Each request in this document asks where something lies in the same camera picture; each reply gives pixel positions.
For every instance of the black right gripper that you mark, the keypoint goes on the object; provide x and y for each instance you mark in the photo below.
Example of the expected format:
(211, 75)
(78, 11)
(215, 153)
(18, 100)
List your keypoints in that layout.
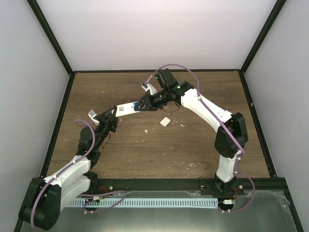
(148, 102)

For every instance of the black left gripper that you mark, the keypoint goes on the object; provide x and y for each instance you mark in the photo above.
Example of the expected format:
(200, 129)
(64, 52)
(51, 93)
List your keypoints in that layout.
(111, 122)

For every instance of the white remote control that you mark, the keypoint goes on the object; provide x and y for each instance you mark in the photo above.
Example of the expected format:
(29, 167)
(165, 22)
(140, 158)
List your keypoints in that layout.
(125, 109)

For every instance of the white battery compartment cover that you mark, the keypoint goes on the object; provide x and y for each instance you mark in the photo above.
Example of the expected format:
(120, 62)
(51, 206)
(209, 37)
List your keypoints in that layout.
(165, 121)

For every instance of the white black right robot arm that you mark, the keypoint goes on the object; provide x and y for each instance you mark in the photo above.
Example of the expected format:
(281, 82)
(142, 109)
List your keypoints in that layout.
(231, 131)

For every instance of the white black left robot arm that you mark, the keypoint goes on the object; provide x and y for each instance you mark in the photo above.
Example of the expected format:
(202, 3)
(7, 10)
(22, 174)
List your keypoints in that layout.
(46, 197)

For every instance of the grey metal front plate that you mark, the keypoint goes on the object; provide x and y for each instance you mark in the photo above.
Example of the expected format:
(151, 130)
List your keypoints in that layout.
(259, 211)

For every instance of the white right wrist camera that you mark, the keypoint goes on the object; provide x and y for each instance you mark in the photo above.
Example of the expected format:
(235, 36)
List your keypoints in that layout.
(149, 88)

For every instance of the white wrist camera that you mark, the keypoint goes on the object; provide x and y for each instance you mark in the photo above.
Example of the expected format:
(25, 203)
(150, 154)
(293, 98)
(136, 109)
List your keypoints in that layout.
(94, 117)
(149, 88)

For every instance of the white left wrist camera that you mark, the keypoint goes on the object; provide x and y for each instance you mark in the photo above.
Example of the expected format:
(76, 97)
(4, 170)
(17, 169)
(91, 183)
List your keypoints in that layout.
(94, 117)

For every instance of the black left base frame rail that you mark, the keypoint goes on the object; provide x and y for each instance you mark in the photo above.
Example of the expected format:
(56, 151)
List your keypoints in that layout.
(56, 129)

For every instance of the black base frame rail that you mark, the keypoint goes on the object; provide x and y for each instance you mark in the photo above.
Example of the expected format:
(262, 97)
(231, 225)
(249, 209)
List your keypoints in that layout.
(56, 129)
(265, 150)
(151, 71)

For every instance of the black rear base frame rail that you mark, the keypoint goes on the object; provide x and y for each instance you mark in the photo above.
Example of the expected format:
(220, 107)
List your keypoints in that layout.
(151, 71)

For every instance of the light blue slotted cable duct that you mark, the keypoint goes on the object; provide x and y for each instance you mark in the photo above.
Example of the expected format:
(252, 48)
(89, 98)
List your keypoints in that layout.
(147, 203)

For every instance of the black left corner frame post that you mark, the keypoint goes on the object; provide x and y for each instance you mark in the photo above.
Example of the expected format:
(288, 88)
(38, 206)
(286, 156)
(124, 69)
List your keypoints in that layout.
(50, 35)

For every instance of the black corner frame post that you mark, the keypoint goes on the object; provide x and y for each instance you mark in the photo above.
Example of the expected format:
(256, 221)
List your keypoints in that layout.
(274, 13)
(50, 35)

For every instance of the black right base frame rail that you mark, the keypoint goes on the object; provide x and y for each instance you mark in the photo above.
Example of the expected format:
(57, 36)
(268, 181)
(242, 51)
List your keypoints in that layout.
(265, 150)

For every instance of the black right corner frame post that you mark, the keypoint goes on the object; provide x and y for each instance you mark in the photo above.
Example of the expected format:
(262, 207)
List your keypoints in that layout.
(274, 13)

